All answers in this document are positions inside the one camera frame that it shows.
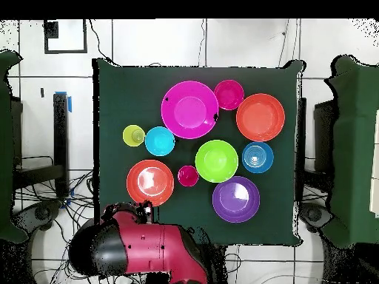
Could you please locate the small cyan bowl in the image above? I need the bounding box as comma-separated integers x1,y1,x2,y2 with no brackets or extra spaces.
144,126,176,157

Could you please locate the large magenta bowl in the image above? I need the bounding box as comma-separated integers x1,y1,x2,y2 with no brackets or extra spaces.
161,80,220,140

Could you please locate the yellow cup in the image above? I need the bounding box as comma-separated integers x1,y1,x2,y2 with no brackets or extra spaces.
122,124,147,147

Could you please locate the red cup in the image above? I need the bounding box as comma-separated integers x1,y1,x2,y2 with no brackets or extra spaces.
177,165,200,188

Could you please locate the green bowl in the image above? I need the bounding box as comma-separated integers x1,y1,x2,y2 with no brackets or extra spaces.
195,139,239,183

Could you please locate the orange bowl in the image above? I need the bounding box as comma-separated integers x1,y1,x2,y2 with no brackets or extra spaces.
126,159,175,207
235,93,286,143

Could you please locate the purple bowl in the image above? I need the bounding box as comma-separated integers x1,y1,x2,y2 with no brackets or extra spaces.
212,175,261,223

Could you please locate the straight-sided blue bowl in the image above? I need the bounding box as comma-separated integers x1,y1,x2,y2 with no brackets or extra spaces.
241,141,275,174

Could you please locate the small crimson bowl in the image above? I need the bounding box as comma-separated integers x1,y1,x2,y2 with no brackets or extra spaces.
213,79,245,111

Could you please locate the dark green table cloth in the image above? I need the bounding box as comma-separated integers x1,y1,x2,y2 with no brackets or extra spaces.
92,58,306,248

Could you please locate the black box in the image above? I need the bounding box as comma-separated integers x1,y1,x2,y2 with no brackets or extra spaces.
313,99,337,174

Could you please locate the green cloth covered table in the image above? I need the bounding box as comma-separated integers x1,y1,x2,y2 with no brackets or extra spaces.
0,50,29,244
321,55,379,249

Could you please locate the thin grey cable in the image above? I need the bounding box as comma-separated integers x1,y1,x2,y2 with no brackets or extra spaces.
198,18,207,67
277,18,290,68

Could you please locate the tangle of cables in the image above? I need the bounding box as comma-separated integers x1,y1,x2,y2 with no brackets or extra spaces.
13,169,98,284

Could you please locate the black post with blue tape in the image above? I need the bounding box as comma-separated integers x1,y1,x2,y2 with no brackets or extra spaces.
53,92,73,198

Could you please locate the black pedestal foot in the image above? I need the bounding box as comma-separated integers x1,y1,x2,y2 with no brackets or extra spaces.
13,200,64,234
298,202,334,233

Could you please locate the black cable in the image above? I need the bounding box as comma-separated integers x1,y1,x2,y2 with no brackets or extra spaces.
88,18,115,64

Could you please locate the black metal frame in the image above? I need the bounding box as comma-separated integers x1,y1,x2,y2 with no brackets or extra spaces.
11,98,66,190

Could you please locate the black square floor frame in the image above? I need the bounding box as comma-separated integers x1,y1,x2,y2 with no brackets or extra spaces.
43,18,89,55

